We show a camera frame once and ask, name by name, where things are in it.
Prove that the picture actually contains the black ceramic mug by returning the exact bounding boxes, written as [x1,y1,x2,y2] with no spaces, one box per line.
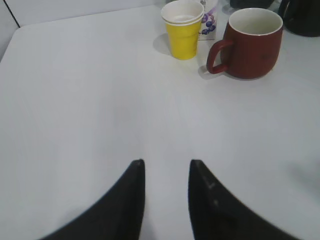
[278,0,320,37]

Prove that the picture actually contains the yellow paper cup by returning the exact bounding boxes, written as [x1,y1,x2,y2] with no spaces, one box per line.
[160,0,205,60]

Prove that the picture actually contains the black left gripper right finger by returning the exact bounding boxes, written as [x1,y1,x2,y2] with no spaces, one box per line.
[189,159,320,240]

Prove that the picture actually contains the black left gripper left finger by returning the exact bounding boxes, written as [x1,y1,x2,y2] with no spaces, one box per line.
[44,159,146,240]

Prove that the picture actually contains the dark grey ceramic mug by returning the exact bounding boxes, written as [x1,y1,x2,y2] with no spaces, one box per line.
[229,0,274,9]

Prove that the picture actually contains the red ceramic mug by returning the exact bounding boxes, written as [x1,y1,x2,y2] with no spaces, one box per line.
[206,8,283,79]

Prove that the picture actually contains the white yogurt bottle purple label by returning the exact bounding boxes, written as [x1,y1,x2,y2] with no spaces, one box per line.
[198,0,219,41]

